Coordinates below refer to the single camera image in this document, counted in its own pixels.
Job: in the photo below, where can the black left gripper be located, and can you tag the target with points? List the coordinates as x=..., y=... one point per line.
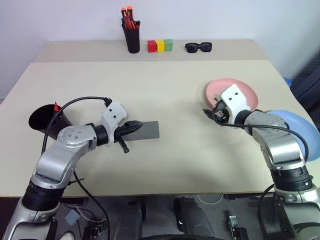
x=122, y=140

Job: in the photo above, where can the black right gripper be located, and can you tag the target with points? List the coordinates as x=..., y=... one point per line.
x=221, y=111

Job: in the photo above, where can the grey glasses case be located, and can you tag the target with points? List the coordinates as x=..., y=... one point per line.
x=150, y=130

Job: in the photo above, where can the pink plate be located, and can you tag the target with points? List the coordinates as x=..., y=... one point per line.
x=247, y=92

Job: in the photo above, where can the red and black pen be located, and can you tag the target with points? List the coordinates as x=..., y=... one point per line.
x=56, y=107

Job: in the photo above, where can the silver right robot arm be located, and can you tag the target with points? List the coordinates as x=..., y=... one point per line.
x=280, y=142

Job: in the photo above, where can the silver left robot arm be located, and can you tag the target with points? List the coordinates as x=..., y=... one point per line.
x=62, y=155

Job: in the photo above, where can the black sunglasses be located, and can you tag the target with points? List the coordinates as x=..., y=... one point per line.
x=192, y=48

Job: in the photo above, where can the red cube block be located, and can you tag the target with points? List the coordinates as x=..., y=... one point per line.
x=151, y=46

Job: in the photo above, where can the green cube block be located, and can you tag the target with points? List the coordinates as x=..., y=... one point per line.
x=168, y=45

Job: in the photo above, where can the tall black pen holder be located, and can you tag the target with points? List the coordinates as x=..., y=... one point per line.
x=132, y=42

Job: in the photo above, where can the yellow cube block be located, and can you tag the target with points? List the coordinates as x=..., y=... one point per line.
x=160, y=46

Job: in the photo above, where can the light blue plate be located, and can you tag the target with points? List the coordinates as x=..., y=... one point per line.
x=300, y=125

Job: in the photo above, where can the dark rounded shape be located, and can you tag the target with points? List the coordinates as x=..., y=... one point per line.
x=131, y=218
x=191, y=217

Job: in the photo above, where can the wide black pen cup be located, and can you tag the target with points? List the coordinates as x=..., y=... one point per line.
x=40, y=120

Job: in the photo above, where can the dark ribbed object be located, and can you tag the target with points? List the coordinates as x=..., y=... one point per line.
x=307, y=85

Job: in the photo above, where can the black-tipped red tool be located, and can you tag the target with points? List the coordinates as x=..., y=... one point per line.
x=138, y=23

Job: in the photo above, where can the small grey box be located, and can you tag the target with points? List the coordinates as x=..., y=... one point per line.
x=72, y=217

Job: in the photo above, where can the black floor device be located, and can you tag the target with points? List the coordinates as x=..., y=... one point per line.
x=93, y=232

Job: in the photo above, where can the orange-capped screwdriver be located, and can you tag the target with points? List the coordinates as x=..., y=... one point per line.
x=129, y=12
x=123, y=13

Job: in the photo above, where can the white shoe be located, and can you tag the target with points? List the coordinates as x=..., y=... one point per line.
x=68, y=236

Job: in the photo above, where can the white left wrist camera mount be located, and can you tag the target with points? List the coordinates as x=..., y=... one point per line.
x=113, y=111

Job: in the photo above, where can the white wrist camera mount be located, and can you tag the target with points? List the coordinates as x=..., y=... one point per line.
x=113, y=111
x=235, y=98

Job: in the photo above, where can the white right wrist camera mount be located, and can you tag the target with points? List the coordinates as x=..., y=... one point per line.
x=235, y=98

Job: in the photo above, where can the metal clamp bracket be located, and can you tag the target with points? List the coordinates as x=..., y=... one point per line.
x=233, y=221

